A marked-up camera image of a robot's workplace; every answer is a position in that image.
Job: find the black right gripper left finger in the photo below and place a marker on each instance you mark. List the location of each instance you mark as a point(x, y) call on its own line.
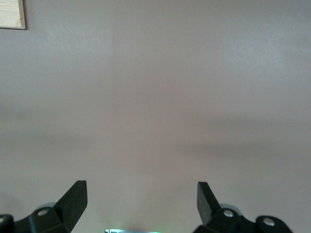
point(68, 211)

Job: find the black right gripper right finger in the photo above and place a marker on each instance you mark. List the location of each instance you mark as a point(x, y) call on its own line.
point(213, 218)

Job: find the brown table cover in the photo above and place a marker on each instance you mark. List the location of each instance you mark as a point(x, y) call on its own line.
point(155, 97)

